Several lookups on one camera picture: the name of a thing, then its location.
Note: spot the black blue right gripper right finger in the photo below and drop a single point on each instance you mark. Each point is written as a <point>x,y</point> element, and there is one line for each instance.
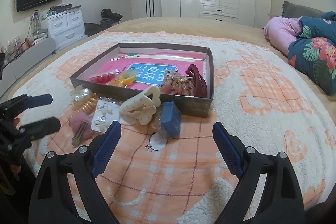
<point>281,200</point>

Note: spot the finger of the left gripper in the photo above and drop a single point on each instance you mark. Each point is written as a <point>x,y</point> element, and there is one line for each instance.
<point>34,101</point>
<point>39,129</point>

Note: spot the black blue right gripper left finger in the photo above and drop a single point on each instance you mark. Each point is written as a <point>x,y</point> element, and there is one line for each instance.
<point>52,201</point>

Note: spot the red hair accessory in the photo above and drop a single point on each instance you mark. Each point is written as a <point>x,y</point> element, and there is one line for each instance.
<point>103,78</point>

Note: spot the yellow hair clip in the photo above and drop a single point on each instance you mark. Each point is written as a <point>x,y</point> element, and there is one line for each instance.
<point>124,79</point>

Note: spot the cream claw hair clip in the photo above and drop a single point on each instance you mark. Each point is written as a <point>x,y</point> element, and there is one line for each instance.
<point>143,106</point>

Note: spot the small blue jewelry box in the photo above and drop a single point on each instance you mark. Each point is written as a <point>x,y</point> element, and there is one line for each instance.
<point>170,120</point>

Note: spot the maroon oval hair clip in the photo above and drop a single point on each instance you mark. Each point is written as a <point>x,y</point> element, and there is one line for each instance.
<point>200,89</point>

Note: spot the beige beaded bow hair clip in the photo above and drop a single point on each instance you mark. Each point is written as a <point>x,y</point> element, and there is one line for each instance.
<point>176,84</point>

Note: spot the person's left hand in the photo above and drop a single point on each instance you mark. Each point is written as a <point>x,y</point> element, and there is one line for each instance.
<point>15,122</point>

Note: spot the grey chair back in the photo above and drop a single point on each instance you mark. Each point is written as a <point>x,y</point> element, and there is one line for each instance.
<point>15,70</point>

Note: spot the pearl flower hair accessory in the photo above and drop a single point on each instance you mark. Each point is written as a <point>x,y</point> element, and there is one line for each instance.
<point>80,95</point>

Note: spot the white earrings in plastic bag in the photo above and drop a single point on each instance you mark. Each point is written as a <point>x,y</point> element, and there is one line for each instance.
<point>107,111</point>

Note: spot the white drawer cabinet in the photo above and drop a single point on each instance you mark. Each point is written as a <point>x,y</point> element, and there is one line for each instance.
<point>66,28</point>

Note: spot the black set-top box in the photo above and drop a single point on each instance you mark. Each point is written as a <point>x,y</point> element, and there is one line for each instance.
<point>58,9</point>

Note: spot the peach white plush blanket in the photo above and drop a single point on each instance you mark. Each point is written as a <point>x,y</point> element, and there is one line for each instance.
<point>257,97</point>

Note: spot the pile of dark clothes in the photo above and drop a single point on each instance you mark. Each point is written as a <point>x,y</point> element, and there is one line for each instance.
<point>108,19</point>

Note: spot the pink book with blue label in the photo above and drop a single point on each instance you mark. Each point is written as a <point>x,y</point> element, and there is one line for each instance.
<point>151,68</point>

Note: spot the floral blue folded quilt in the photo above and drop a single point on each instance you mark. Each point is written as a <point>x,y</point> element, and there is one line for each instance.
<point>313,51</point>

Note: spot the brown cardboard box tray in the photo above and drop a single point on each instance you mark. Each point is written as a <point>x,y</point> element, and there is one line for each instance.
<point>187,105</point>

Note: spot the tan bed sheet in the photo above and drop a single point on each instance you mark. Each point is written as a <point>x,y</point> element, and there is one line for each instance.
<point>182,26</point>

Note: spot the grey quilted headboard cover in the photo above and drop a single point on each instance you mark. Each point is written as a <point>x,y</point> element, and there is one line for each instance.
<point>291,10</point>

